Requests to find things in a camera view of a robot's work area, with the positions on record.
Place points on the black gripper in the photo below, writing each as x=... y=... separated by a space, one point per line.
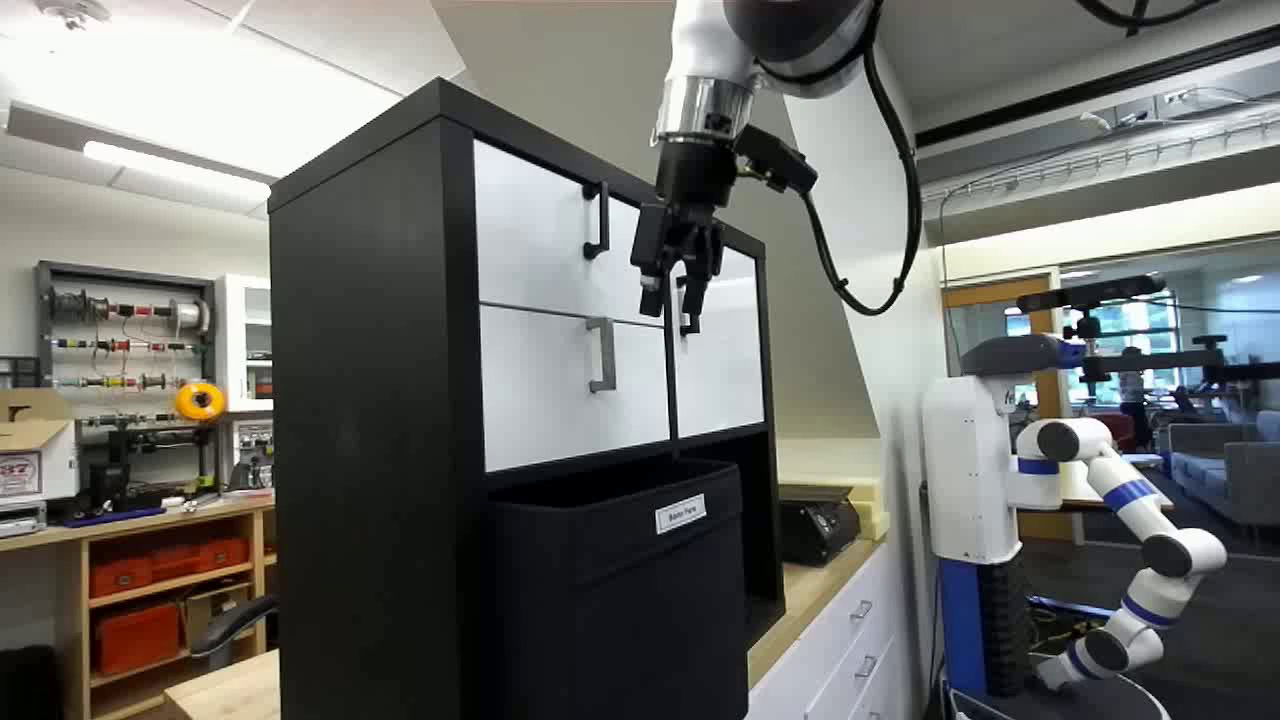
x=686 y=201

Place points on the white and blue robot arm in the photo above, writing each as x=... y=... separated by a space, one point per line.
x=965 y=466

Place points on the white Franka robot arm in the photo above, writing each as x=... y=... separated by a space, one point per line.
x=704 y=53

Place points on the black cabinet with white drawers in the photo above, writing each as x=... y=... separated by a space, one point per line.
x=374 y=402

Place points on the white drawer cabinet wooden counter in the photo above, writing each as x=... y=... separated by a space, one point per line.
x=841 y=641

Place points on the black device on counter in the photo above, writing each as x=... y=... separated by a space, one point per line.
x=812 y=523

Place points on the black fabric bin with label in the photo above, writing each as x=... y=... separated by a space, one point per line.
x=603 y=612

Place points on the yellow tape spool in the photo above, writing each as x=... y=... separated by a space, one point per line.
x=201 y=402

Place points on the small red storage box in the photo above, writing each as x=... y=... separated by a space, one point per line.
x=122 y=573
x=174 y=563
x=227 y=552

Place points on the grey pegboard tool rack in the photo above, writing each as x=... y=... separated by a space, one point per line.
x=126 y=346

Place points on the large red storage box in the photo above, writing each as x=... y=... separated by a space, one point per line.
x=136 y=636

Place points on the wooden shelf unit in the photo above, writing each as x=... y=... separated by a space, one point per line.
x=75 y=544

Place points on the cardboard box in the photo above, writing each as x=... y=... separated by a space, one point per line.
x=30 y=446

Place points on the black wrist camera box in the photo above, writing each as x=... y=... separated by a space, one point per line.
x=776 y=158

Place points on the white wall cabinet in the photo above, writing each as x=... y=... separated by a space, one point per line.
x=247 y=342

